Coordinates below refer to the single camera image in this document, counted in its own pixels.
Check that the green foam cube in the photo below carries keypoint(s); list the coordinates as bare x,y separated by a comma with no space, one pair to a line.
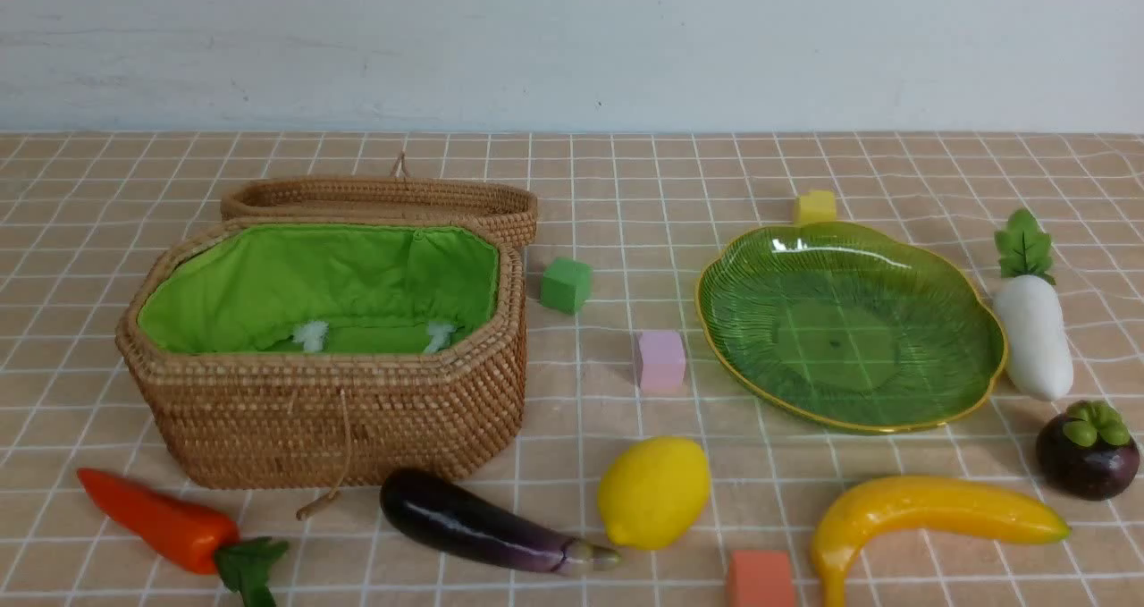
566,285

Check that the orange toy carrot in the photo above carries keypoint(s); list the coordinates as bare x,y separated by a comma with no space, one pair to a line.
200,540

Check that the yellow toy banana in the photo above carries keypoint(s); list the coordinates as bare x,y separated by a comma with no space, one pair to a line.
895,503

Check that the white toy radish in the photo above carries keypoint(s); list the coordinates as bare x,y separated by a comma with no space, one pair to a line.
1040,363

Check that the yellow foam cube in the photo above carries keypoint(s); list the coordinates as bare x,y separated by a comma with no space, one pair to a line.
815,206

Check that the yellow toy lemon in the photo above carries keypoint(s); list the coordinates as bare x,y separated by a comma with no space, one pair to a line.
654,492

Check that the woven wicker basket green lining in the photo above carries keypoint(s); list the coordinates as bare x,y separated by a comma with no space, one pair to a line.
283,352

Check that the green glass leaf plate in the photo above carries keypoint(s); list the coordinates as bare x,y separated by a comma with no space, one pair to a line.
844,326

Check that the orange foam cube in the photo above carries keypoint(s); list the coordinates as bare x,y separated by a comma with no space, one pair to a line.
760,578

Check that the purple toy eggplant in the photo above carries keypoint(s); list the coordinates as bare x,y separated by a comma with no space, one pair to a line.
436,513

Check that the dark purple toy mangosteen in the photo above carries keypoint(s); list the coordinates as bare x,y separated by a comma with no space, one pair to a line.
1088,451

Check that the woven wicker basket lid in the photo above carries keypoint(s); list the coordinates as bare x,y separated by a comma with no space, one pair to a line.
510,213

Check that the pink foam cube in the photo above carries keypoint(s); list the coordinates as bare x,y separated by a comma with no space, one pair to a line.
661,361

